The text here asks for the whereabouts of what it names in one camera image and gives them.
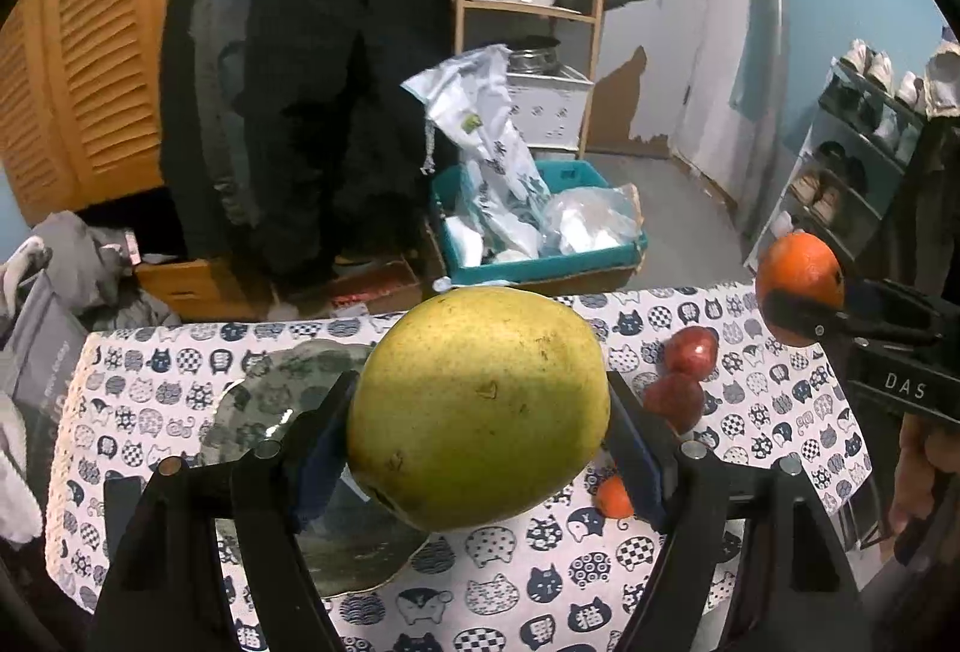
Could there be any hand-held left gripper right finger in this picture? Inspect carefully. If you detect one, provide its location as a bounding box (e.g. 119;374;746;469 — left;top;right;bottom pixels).
604;368;875;652

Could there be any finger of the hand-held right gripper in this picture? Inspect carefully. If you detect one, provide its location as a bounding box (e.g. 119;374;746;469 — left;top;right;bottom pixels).
761;287;938;347
840;275;960;330

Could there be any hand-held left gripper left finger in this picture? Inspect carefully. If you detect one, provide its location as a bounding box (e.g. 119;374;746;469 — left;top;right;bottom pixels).
88;371;361;652

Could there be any small tangerine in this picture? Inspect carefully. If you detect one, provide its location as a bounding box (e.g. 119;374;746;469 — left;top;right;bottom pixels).
596;474;636;519

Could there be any large orange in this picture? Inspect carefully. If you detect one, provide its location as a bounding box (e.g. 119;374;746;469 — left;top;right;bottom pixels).
755;232;847;347

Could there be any patterned glass bowl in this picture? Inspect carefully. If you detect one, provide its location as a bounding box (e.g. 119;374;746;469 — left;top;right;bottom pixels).
199;338;432;597

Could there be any yellow-green pear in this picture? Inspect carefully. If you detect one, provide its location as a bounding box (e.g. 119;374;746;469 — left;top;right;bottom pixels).
346;286;612;533

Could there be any person's right hand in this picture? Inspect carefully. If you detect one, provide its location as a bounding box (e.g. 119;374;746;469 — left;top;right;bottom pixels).
891;410;960;567

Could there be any red apple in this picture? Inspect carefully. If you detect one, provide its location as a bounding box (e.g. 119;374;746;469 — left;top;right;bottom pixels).
643;373;706;435
664;326;721;379

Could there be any cat print tablecloth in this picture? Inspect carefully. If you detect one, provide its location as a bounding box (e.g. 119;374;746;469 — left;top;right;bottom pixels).
45;281;878;652

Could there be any cardboard box with red print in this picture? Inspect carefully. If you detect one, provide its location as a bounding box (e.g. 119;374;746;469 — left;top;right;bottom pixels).
330;258;425;316

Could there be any metal shoe rack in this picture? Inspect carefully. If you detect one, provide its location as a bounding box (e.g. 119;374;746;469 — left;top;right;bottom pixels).
742;56;938;271

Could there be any wooden drawer box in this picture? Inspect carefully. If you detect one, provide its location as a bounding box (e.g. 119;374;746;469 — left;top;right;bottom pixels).
135;258;263;323

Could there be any clear plastic bag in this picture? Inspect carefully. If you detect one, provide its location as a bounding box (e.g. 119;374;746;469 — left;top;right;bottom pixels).
540;187;644;256

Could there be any group of shoes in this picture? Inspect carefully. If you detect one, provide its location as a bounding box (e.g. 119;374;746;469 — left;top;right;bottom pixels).
772;37;931;241

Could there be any teal storage box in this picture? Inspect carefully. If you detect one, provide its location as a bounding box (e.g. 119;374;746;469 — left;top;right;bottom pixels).
429;161;650;286

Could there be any white door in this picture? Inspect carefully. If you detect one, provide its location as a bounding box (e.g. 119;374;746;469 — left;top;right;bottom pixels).
671;0;785;233

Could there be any grey printed bag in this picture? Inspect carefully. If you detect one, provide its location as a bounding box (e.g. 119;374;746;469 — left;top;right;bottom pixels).
0;277;91;495

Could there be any light grey cloth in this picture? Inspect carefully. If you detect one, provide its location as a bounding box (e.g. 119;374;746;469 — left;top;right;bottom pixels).
0;389;46;548

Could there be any dark grey garment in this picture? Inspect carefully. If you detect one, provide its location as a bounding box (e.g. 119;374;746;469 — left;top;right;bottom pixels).
0;211;181;330

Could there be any white patterned storage box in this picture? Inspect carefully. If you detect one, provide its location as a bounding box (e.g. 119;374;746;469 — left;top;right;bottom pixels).
506;65;593;151

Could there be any tall white plastic bag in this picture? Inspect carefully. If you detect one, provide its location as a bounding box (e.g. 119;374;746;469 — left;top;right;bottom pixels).
401;44;552;263

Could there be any wooden shelf rack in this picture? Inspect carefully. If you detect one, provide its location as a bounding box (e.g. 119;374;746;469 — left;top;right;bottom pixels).
450;0;612;162

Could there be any metal pot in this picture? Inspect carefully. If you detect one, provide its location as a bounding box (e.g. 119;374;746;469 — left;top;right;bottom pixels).
506;37;560;76

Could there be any black hanging coat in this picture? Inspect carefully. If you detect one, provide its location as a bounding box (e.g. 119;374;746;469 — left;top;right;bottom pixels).
161;0;458;293

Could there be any wooden louvered cabinet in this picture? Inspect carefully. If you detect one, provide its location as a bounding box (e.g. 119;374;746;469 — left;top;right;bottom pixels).
0;0;226;226

